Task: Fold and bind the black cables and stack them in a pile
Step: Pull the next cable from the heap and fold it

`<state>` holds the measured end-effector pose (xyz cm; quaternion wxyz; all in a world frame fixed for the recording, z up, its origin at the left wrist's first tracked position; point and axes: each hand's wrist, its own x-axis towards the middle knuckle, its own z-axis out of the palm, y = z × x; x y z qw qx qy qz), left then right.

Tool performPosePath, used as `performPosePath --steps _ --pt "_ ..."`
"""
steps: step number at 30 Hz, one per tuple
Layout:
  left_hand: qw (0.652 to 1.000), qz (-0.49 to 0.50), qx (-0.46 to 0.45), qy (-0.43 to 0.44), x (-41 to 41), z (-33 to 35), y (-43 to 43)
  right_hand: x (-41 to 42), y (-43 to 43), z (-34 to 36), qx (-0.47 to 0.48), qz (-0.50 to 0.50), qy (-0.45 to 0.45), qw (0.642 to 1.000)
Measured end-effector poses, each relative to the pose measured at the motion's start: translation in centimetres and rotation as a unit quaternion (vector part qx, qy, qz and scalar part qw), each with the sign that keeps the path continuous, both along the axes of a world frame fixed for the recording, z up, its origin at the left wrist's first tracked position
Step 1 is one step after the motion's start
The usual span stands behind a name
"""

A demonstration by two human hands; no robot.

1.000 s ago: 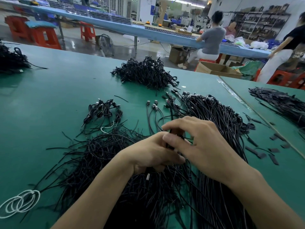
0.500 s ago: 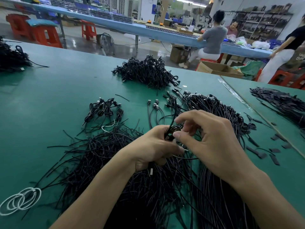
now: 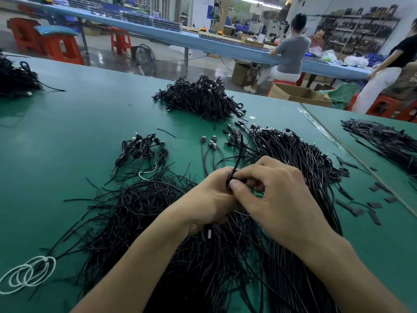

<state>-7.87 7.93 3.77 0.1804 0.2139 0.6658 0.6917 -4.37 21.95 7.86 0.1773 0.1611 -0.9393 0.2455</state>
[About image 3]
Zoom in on scattered dark tie pieces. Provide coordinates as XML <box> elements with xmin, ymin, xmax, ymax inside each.
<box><xmin>334</xmin><ymin>153</ymin><xmax>400</xmax><ymax>226</ymax></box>

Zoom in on heap of black cables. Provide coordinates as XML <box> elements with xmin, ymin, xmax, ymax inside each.
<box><xmin>152</xmin><ymin>75</ymin><xmax>247</xmax><ymax>123</ymax></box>
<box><xmin>0</xmin><ymin>55</ymin><xmax>65</xmax><ymax>98</ymax></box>

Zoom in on red stool with blue seat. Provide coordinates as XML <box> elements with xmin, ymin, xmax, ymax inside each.
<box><xmin>34</xmin><ymin>25</ymin><xmax>86</xmax><ymax>65</ymax></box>

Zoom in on metal storage shelf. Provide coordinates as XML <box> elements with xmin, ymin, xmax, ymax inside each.
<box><xmin>322</xmin><ymin>4</ymin><xmax>400</xmax><ymax>55</ymax></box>

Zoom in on single black cable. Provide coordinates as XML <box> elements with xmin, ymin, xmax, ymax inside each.
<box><xmin>140</xmin><ymin>135</ymin><xmax>155</xmax><ymax>162</ymax></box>
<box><xmin>158</xmin><ymin>141</ymin><xmax>170</xmax><ymax>170</ymax></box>
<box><xmin>149</xmin><ymin>137</ymin><xmax>163</xmax><ymax>163</ymax></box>
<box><xmin>124</xmin><ymin>136</ymin><xmax>139</xmax><ymax>167</ymax></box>
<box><xmin>225</xmin><ymin>123</ymin><xmax>248</xmax><ymax>190</ymax></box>
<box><xmin>132</xmin><ymin>133</ymin><xmax>147</xmax><ymax>163</ymax></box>
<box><xmin>112</xmin><ymin>145</ymin><xmax>131</xmax><ymax>173</ymax></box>

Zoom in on white pillar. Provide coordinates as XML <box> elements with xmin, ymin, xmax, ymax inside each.
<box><xmin>189</xmin><ymin>0</ymin><xmax>215</xmax><ymax>30</ymax></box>

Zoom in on green bag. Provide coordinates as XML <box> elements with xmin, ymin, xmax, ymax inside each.
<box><xmin>321</xmin><ymin>83</ymin><xmax>361</xmax><ymax>110</ymax></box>

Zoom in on bundle of long black cables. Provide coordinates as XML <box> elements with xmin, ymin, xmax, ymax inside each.
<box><xmin>222</xmin><ymin>122</ymin><xmax>353</xmax><ymax>313</ymax></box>

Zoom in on grey floor fan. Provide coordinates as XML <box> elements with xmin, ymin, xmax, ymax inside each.
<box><xmin>133</xmin><ymin>44</ymin><xmax>159</xmax><ymax>77</ymax></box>

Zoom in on bunch of white wire rings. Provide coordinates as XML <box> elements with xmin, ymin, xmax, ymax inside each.
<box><xmin>0</xmin><ymin>255</ymin><xmax>57</xmax><ymax>296</ymax></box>

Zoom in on person's right hand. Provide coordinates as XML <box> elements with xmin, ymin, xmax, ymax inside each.
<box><xmin>229</xmin><ymin>156</ymin><xmax>333</xmax><ymax>255</ymax></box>

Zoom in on pile of white bags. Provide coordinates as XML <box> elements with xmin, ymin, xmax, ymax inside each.
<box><xmin>322</xmin><ymin>50</ymin><xmax>370</xmax><ymax>68</ymax></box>

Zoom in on pile of black cables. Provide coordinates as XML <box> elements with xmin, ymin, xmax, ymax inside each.
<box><xmin>39</xmin><ymin>130</ymin><xmax>281</xmax><ymax>313</ymax></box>

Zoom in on person's left forearm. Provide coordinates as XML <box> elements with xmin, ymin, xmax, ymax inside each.
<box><xmin>72</xmin><ymin>212</ymin><xmax>196</xmax><ymax>313</ymax></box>

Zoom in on red plastic stool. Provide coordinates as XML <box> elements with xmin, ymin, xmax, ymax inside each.
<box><xmin>109</xmin><ymin>27</ymin><xmax>132</xmax><ymax>55</ymax></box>
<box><xmin>367</xmin><ymin>94</ymin><xmax>417</xmax><ymax>121</ymax></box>
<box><xmin>7</xmin><ymin>17</ymin><xmax>41</xmax><ymax>53</ymax></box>

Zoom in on person's left hand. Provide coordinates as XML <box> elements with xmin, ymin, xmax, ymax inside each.
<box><xmin>168</xmin><ymin>166</ymin><xmax>245</xmax><ymax>235</ymax></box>

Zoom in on small cardboard box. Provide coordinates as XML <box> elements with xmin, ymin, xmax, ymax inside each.
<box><xmin>232</xmin><ymin>62</ymin><xmax>259</xmax><ymax>87</ymax></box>

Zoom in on open cardboard box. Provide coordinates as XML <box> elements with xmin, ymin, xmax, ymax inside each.
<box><xmin>268</xmin><ymin>83</ymin><xmax>333</xmax><ymax>107</ymax></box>

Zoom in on long blue workbench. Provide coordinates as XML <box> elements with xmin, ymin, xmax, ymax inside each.
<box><xmin>0</xmin><ymin>0</ymin><xmax>374</xmax><ymax>81</ymax></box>

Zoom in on spread of straight black cables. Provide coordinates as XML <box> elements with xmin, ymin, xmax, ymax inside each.
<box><xmin>341</xmin><ymin>118</ymin><xmax>417</xmax><ymax>173</ymax></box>

